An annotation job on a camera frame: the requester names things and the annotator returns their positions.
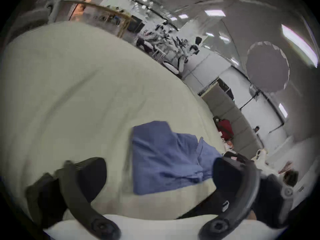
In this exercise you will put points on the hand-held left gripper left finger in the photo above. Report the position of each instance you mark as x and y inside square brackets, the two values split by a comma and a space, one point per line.
[75, 184]

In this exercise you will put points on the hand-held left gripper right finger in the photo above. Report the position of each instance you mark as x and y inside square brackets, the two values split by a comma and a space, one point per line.
[237, 184]

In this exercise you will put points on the blue shirt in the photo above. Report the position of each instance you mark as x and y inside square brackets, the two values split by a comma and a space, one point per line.
[167, 159]

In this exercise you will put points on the bed with beige sheet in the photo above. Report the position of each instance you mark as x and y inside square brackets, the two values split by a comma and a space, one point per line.
[87, 96]

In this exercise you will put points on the group of robots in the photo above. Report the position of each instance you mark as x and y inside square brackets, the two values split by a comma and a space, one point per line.
[167, 46]

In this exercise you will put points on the wooden shelf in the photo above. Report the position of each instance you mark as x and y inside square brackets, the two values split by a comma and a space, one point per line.
[105, 14]

